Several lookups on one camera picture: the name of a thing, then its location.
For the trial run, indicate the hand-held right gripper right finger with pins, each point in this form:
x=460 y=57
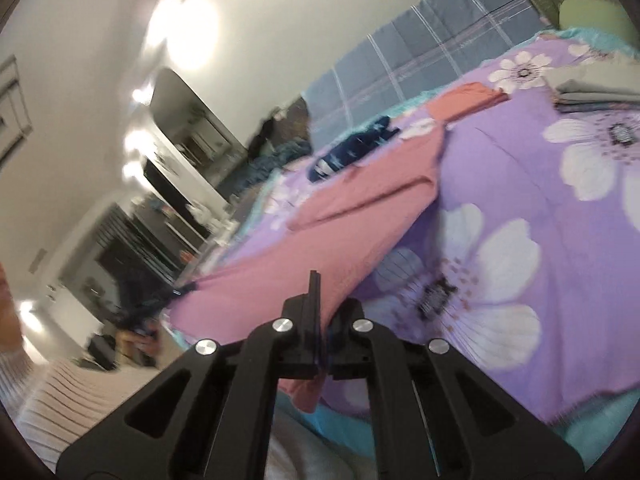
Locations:
x=350 y=345

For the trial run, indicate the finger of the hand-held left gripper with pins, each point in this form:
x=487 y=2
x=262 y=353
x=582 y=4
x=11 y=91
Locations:
x=182 y=292

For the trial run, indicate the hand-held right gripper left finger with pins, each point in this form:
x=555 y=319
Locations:
x=305 y=320

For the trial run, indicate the pink long-sleeve shirt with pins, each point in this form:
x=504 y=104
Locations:
x=300 y=240

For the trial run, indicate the stack of folded grey clothes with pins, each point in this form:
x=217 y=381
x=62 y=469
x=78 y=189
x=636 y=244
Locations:
x=590 y=82

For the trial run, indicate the person's left hand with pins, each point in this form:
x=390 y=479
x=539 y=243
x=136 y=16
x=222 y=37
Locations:
x=137 y=345

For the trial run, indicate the dark cabinet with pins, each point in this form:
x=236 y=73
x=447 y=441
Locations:
x=125 y=240

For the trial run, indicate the person's grey clothing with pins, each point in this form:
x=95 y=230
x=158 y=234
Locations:
x=310 y=450

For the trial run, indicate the blue fuzzy blanket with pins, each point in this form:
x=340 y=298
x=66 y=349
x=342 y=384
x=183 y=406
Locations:
x=270 y=165

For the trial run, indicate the navy star-print garment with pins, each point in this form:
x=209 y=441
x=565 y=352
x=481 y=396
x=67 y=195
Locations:
x=345 y=152

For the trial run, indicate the black garment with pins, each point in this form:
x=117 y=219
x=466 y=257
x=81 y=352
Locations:
x=265 y=135

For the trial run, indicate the dark floral pillow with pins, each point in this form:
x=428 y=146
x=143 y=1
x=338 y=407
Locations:
x=297 y=120

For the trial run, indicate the purple floral bedsheet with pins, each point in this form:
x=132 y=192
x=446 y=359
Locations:
x=550 y=235

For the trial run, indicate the folded coral garment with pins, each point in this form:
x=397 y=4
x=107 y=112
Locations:
x=465 y=100

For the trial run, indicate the blue plaid headboard cover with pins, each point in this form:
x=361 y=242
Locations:
x=400 y=60

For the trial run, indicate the green pillow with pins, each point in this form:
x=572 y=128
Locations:
x=595 y=15

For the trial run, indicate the arched wall mirror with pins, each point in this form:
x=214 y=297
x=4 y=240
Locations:
x=185 y=115

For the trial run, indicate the framed wall picture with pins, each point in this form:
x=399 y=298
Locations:
x=12 y=110

